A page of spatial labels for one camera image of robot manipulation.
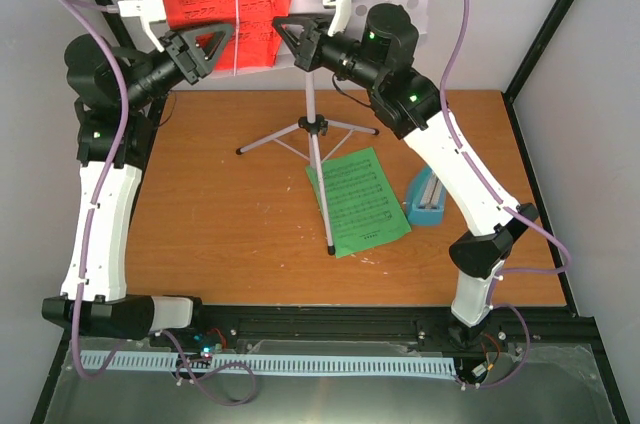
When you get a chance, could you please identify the light blue slotted cable duct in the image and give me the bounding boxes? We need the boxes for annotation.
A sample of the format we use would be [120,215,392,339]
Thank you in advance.
[108,351,456,380]

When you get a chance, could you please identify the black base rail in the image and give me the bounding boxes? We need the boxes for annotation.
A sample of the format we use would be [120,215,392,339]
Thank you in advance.
[194,305,484,349]

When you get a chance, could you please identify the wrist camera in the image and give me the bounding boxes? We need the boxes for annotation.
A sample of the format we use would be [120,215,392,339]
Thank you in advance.
[116,0,167,52]
[322,0,352,37]

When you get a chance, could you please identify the blue metronome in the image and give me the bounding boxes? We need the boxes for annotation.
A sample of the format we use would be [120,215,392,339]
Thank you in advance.
[405,166,446,227]

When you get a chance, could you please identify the white perforated music stand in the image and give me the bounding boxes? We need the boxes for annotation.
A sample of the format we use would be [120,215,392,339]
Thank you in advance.
[232,0,434,256]

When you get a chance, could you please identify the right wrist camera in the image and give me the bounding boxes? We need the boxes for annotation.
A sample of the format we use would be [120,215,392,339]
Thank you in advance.
[322,0,352,37]

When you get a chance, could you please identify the green sheet music page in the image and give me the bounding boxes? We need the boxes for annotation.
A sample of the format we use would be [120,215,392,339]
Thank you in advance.
[322,147,411,258]

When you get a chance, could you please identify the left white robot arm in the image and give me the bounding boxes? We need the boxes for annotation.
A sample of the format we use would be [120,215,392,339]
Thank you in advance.
[41,22,234,347]

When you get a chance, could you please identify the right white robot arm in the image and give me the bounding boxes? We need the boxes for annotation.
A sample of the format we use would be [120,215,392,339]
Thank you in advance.
[272,3,538,328]

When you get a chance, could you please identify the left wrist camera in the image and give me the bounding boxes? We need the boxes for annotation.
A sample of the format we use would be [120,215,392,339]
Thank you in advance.
[116,0,167,52]

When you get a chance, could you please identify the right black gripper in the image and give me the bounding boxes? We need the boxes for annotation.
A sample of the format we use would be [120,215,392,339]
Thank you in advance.
[269,18,383,93]

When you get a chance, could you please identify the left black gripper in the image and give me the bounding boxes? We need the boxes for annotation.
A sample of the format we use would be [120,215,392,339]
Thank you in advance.
[120,20,234,111]

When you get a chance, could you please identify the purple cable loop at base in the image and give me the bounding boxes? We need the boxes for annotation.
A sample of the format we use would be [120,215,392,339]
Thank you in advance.
[167,338,260,408]

